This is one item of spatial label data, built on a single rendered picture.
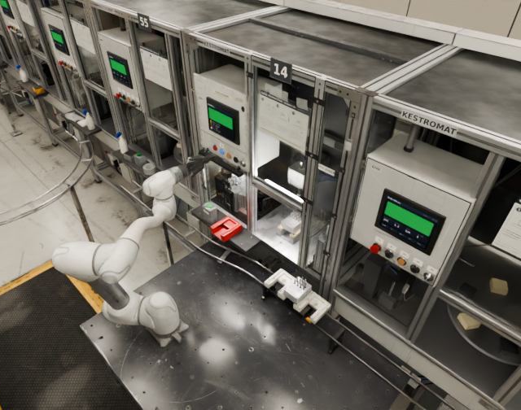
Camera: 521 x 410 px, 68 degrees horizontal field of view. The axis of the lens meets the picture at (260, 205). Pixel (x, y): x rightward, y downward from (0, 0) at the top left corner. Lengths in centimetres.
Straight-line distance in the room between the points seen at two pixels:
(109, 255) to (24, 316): 205
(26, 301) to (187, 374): 190
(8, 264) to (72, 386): 146
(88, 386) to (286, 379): 147
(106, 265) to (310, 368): 118
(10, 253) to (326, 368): 308
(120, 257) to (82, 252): 15
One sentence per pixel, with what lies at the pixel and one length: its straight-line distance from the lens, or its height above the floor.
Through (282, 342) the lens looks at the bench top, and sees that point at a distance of 225.
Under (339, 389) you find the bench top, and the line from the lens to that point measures 217.
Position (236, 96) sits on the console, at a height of 180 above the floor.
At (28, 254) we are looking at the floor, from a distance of 414.
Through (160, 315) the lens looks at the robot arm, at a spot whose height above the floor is 91.
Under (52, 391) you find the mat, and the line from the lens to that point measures 316.
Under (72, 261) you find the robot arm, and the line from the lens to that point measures 170.
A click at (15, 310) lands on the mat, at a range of 370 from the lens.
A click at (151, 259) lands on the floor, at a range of 365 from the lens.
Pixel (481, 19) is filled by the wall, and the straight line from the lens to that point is 513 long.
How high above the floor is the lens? 262
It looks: 40 degrees down
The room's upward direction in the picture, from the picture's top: 1 degrees clockwise
